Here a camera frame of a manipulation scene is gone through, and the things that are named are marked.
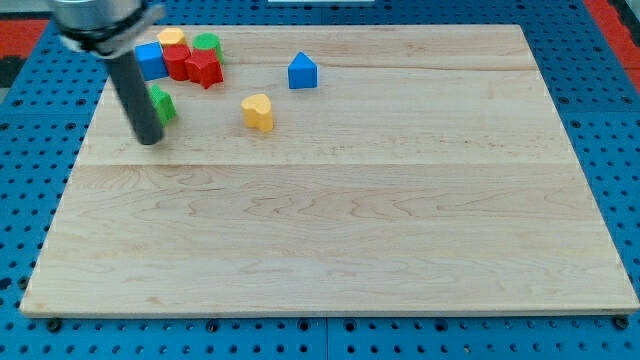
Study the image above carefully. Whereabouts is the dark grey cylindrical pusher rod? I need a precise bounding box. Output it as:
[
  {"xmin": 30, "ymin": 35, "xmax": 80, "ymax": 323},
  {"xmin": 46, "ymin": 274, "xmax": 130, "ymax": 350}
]
[{"xmin": 104, "ymin": 51, "xmax": 164, "ymax": 145}]

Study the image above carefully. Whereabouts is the yellow heart block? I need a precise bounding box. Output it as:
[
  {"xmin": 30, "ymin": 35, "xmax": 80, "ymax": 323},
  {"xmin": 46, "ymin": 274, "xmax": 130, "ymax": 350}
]
[{"xmin": 241, "ymin": 94, "xmax": 274, "ymax": 132}]

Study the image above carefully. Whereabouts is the green star block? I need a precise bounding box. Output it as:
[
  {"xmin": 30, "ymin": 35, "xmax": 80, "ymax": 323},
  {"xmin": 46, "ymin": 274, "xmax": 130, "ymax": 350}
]
[{"xmin": 149, "ymin": 84, "xmax": 177, "ymax": 127}]

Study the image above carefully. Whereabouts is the blue cube block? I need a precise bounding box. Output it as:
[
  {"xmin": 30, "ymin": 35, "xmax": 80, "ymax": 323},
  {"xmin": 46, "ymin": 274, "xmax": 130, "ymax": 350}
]
[{"xmin": 134, "ymin": 42, "xmax": 168, "ymax": 81}]

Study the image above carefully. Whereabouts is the red cylinder block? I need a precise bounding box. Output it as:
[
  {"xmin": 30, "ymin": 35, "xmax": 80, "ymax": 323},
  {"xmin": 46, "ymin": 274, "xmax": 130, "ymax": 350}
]
[{"xmin": 162, "ymin": 44, "xmax": 191, "ymax": 81}]

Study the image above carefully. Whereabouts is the red star block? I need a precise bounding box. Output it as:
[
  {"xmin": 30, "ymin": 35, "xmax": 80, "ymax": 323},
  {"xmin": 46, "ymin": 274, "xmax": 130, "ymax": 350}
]
[{"xmin": 185, "ymin": 49, "xmax": 224, "ymax": 89}]

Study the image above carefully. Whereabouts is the yellow hexagon block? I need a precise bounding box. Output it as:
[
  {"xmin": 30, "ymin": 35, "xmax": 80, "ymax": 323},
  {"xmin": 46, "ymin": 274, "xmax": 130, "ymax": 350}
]
[{"xmin": 157, "ymin": 27, "xmax": 187, "ymax": 48}]

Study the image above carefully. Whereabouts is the green cylinder block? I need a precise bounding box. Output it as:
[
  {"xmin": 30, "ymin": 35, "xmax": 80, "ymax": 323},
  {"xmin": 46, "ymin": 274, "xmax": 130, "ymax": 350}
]
[{"xmin": 192, "ymin": 32, "xmax": 224, "ymax": 63}]

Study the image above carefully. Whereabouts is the blue triangle house block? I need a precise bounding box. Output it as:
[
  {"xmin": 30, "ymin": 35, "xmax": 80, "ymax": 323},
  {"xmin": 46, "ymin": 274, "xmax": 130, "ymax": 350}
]
[{"xmin": 287, "ymin": 52, "xmax": 318, "ymax": 89}]

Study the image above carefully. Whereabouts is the light wooden board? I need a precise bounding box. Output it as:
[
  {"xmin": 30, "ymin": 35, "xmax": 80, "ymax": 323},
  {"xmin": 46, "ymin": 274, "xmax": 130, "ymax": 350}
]
[{"xmin": 20, "ymin": 25, "xmax": 639, "ymax": 319}]

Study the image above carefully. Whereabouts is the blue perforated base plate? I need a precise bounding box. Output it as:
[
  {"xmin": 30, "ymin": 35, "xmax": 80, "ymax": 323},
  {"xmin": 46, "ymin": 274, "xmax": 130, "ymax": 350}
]
[{"xmin": 1, "ymin": 1, "xmax": 639, "ymax": 359}]

